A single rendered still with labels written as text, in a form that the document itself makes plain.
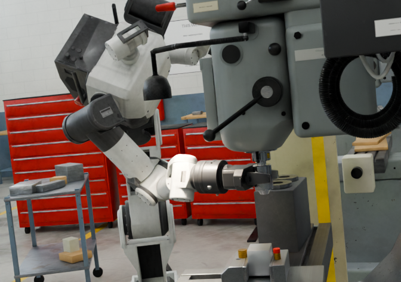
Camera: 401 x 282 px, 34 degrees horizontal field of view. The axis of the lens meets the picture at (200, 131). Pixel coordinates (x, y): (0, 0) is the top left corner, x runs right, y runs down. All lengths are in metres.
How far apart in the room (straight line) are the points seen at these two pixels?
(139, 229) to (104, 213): 4.58
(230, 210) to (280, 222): 4.45
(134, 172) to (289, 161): 1.55
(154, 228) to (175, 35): 8.86
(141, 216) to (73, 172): 2.55
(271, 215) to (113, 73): 0.64
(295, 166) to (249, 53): 1.91
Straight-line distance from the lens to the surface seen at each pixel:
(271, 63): 1.53
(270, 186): 1.64
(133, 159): 1.96
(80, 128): 1.93
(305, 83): 1.50
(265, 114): 1.54
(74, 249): 4.75
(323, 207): 3.42
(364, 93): 1.49
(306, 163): 3.39
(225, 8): 1.53
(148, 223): 2.33
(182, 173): 1.72
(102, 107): 1.92
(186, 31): 11.02
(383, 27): 1.24
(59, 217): 7.09
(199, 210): 6.52
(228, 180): 1.65
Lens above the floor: 1.51
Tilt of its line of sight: 5 degrees down
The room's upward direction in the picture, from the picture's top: 6 degrees counter-clockwise
